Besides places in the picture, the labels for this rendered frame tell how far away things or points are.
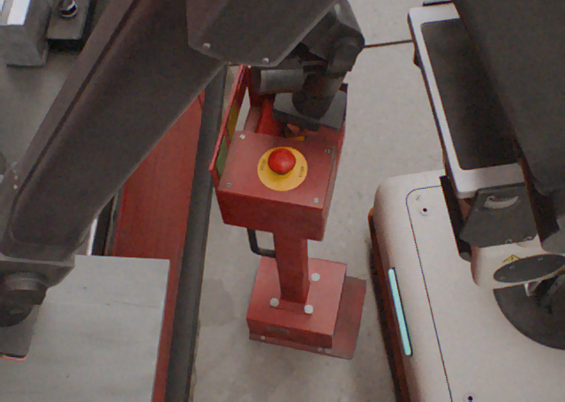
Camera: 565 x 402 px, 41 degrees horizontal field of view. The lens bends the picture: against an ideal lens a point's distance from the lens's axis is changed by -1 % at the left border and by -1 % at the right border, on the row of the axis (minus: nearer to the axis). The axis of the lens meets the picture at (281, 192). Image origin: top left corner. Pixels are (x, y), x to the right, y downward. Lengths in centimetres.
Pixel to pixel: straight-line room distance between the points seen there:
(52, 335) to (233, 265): 111
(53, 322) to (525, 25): 60
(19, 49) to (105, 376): 52
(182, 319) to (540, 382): 80
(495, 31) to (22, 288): 37
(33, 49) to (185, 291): 87
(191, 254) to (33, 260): 132
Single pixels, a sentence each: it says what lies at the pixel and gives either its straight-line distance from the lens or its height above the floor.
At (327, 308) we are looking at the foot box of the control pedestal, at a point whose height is 12.
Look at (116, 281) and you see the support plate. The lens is 84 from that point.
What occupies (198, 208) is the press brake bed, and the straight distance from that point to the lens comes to 192.
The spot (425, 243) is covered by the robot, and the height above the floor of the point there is 28.
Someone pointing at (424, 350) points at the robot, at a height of 27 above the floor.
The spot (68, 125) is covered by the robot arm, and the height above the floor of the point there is 141.
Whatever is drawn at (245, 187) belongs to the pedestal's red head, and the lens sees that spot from 111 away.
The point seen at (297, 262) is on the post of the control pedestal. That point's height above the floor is 36.
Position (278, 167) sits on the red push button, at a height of 81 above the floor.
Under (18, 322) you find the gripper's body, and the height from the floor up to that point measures 109.
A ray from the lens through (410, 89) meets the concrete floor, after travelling 214.
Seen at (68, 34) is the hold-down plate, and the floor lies 90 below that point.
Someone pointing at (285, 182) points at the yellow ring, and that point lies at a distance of 110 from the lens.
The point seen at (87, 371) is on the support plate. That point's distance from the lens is 81.
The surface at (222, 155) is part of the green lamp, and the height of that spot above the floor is 81.
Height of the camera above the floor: 176
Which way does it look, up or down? 63 degrees down
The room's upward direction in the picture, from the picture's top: 6 degrees counter-clockwise
